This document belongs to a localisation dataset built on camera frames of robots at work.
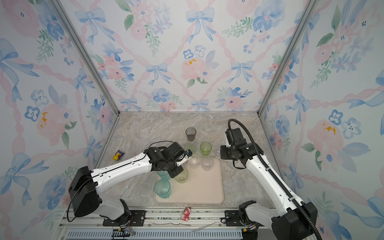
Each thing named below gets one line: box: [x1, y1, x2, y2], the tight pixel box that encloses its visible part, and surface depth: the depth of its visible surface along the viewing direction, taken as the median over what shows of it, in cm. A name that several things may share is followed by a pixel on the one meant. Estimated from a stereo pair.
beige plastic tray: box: [154, 158, 224, 205], surface depth 84 cm
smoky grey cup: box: [185, 127, 197, 142], surface depth 105 cm
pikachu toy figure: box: [113, 149, 125, 161], surface depth 95 cm
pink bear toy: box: [180, 206, 192, 222], surface depth 75 cm
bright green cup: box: [200, 142, 213, 157], surface depth 97 cm
